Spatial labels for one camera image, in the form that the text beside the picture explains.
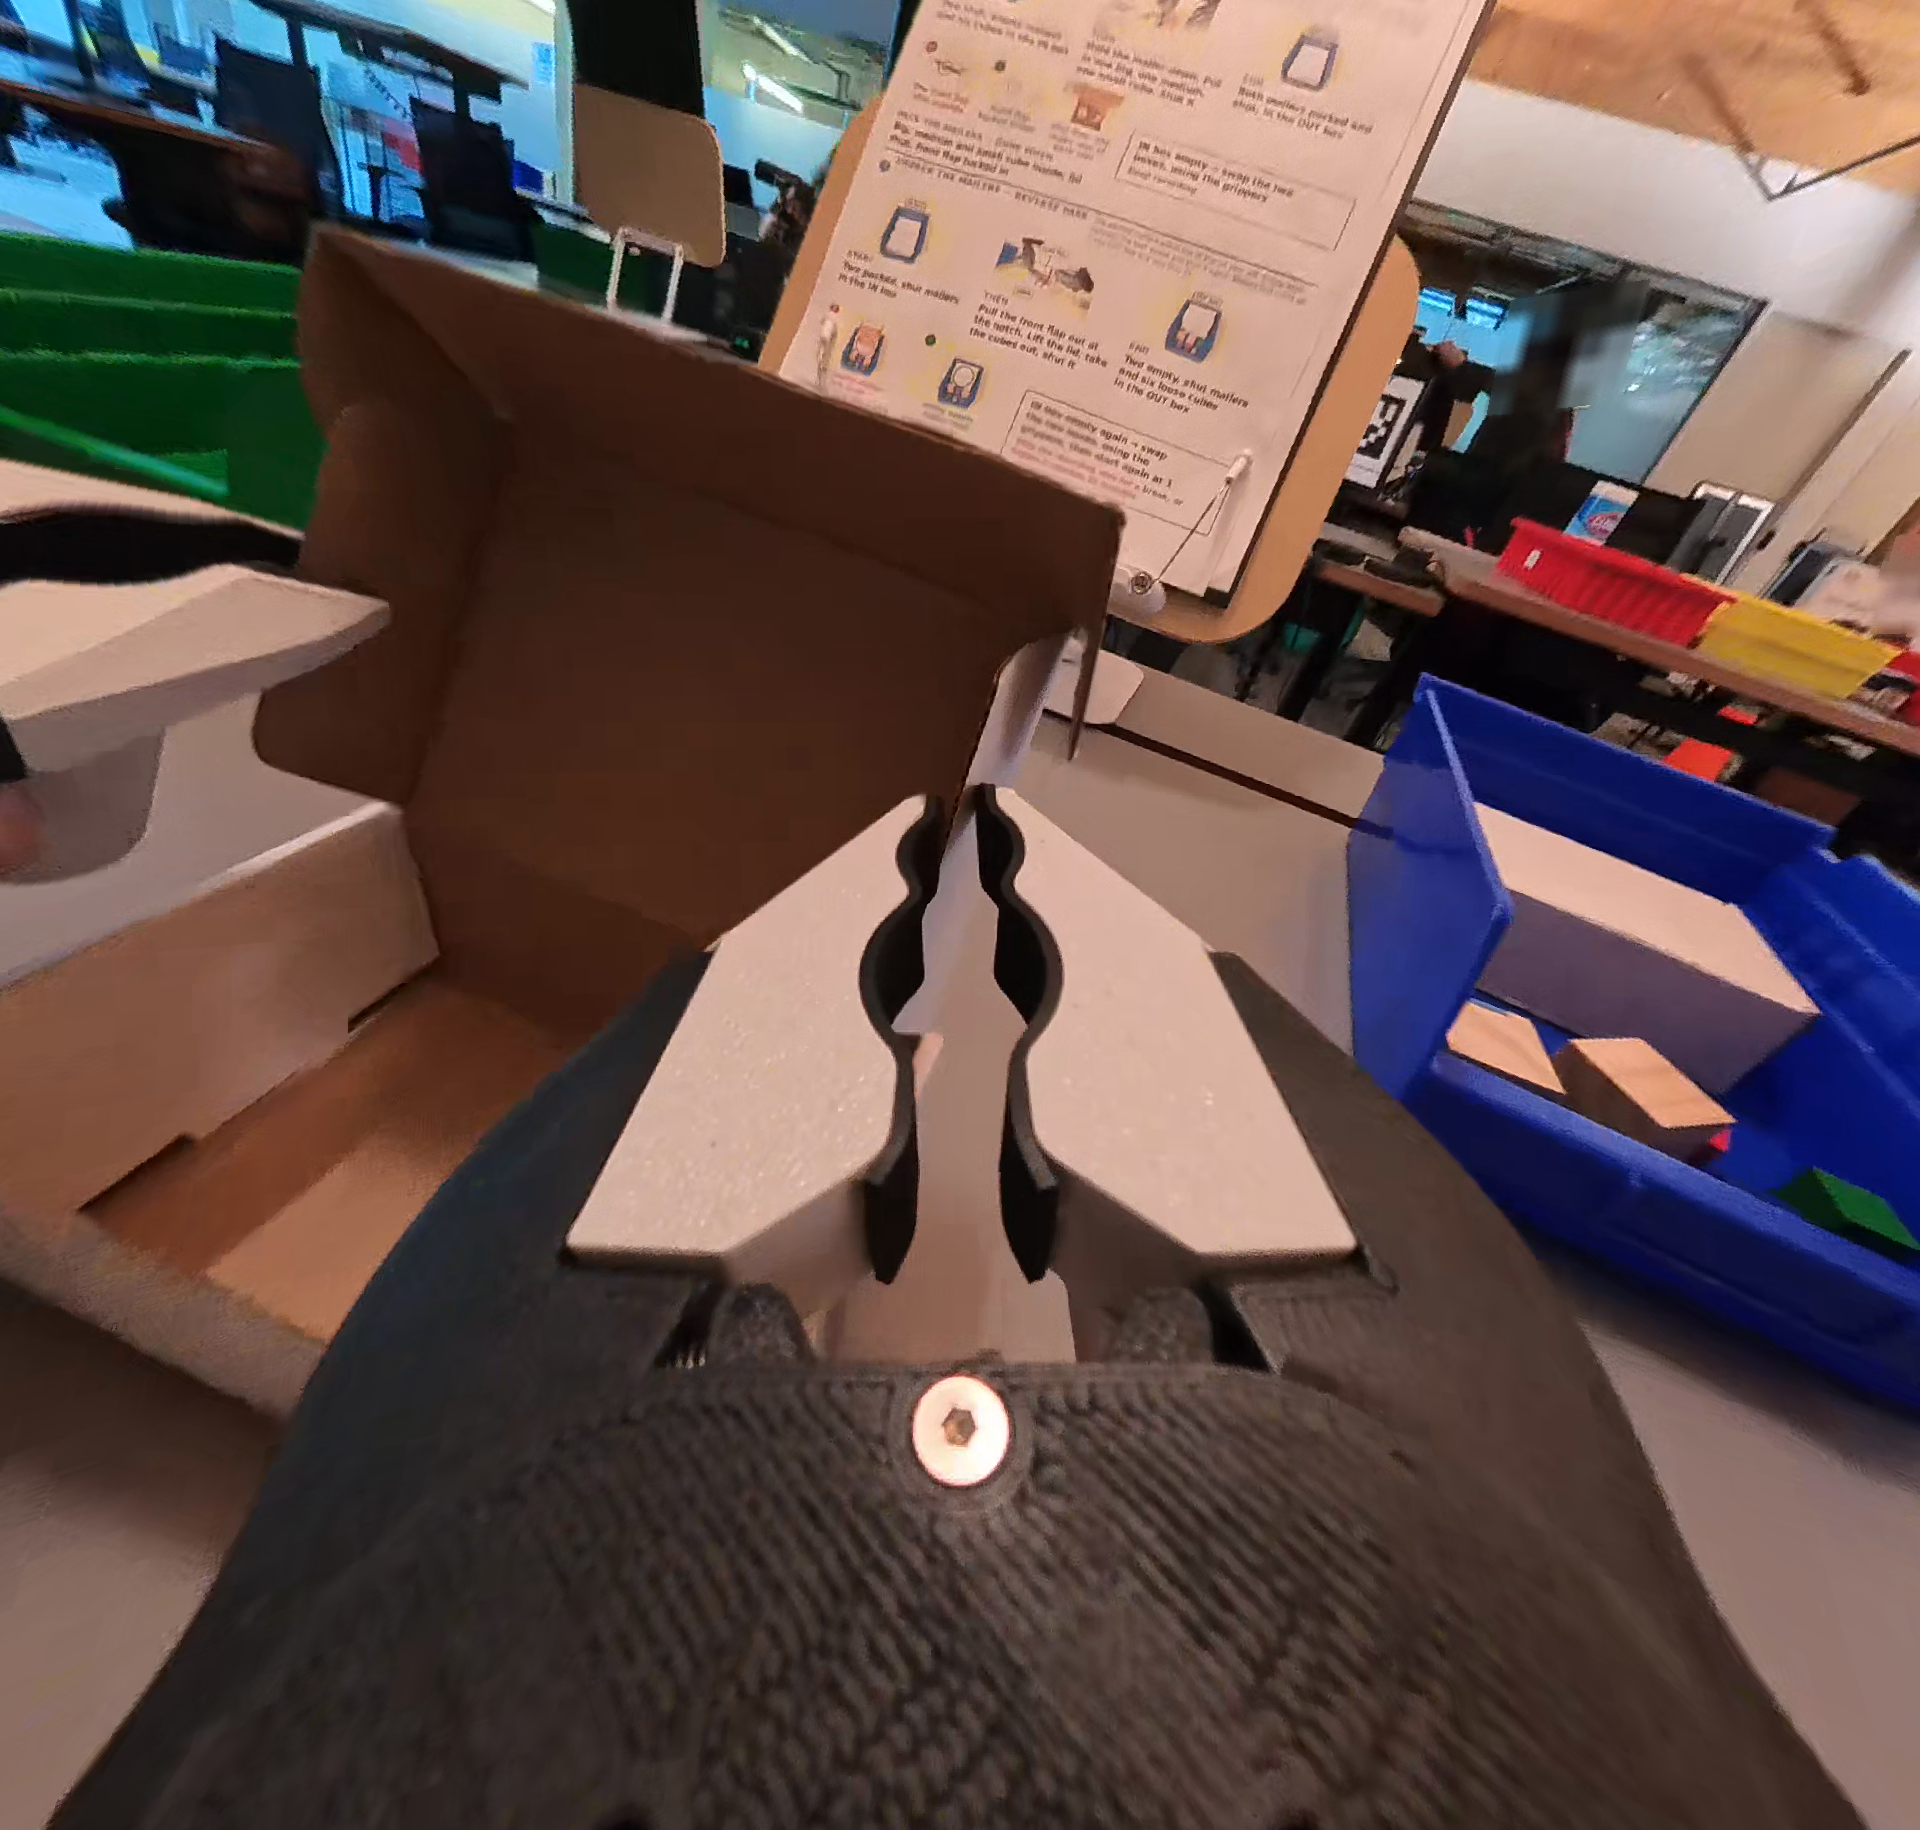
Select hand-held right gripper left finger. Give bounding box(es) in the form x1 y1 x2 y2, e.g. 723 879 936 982
568 795 946 1321

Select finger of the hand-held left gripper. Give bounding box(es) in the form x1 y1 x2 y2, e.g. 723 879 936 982
0 565 391 887
0 457 302 586

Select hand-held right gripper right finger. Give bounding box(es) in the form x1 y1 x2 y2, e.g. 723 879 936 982
976 787 1360 1337

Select white cardboard mailer box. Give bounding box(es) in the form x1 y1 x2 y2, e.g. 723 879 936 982
1473 808 1824 1096
0 225 1127 1413

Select green plastic bin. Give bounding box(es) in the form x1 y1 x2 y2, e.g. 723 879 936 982
0 228 327 529

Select plain wooden cube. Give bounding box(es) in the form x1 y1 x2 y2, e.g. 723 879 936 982
1550 1036 1738 1163
1443 1001 1568 1096

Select blue plastic bin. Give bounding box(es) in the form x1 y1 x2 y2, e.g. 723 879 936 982
1346 674 1920 1412

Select wooden background table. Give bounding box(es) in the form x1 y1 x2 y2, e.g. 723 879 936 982
1317 522 1920 767

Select small wooden sign stand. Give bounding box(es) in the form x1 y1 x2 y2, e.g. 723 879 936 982
574 82 731 319

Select green wooden cube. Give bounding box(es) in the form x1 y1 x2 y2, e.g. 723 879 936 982
1776 1167 1920 1257

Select red plastic bin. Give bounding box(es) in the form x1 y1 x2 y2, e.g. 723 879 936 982
1497 515 1738 646

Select black and white marker tag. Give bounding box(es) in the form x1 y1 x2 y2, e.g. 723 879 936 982
1340 375 1428 491

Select black panel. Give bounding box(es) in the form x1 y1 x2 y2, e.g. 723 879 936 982
546 0 706 122

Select yellow plastic bin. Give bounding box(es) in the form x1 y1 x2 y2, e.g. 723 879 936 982
1698 596 1901 700

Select white instruction sheet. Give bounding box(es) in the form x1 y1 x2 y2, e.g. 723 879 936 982
763 0 1534 593

